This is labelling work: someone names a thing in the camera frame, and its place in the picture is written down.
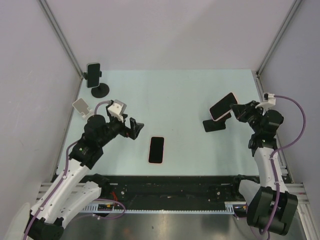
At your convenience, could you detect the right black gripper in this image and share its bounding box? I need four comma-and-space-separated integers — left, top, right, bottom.
231, 100, 264, 134

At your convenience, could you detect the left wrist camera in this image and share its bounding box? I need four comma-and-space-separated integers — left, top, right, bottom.
106, 99, 127, 123

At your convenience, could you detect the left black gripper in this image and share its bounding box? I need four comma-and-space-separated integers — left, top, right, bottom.
98, 113, 144, 147

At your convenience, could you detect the black square-base phone stand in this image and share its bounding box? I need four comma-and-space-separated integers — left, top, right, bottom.
202, 113, 232, 133

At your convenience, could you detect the white phone stand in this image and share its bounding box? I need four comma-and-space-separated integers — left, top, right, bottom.
72, 98, 94, 120

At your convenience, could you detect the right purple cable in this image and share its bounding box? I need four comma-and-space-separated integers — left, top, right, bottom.
251, 93, 307, 240

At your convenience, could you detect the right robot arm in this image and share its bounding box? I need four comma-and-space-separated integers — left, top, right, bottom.
230, 100, 298, 236

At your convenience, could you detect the white cable duct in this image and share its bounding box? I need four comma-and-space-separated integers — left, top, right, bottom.
79, 201, 248, 216

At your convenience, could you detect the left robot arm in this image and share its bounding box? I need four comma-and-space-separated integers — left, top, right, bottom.
23, 114, 144, 240

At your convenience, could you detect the black round-base phone stand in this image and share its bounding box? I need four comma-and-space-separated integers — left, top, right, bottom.
83, 71, 110, 99

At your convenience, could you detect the pink case phone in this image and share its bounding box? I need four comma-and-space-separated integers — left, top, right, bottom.
148, 136, 165, 164
209, 92, 239, 122

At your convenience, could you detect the purple cable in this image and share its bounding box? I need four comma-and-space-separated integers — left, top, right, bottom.
251, 93, 307, 240
23, 99, 127, 238

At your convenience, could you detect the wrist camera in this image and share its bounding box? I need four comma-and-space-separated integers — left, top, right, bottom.
255, 92, 276, 111
106, 99, 127, 123

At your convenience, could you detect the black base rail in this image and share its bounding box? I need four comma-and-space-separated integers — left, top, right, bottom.
51, 174, 260, 211

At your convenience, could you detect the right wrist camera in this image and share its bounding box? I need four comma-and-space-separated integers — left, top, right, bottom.
255, 92, 276, 111

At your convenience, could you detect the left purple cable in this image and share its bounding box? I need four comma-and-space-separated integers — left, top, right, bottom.
23, 99, 127, 238

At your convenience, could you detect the grey case phone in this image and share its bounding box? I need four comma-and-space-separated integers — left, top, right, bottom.
86, 62, 101, 88

